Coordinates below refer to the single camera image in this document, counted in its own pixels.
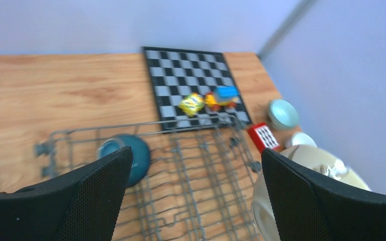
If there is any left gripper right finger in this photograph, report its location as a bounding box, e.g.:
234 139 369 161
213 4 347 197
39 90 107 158
261 148 386 240

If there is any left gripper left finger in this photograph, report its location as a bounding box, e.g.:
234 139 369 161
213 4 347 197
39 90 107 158
0 146 133 240

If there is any black white chessboard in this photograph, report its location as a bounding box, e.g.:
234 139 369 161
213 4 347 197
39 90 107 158
142 46 252 131

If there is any teal white bowl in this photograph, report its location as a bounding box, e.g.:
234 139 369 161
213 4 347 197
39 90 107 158
284 132 317 148

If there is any grey wire dish rack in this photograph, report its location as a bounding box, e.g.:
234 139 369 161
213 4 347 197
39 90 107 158
34 115 262 240

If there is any light teal checked bowl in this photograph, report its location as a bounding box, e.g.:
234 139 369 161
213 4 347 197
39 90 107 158
267 99 300 131

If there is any dark blue bowl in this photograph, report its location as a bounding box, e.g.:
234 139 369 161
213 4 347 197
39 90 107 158
96 134 151 188

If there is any red toy brick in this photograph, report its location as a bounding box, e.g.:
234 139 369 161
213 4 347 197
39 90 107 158
247 122 281 153

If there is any blue orange toy car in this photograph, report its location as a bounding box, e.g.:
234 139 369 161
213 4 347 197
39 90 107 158
204 86 239 111

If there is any beige bowl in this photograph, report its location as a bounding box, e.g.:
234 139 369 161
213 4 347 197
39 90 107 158
251 145 370 240

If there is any yellow toy block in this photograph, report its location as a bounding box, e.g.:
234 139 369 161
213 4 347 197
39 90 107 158
178 92 205 117

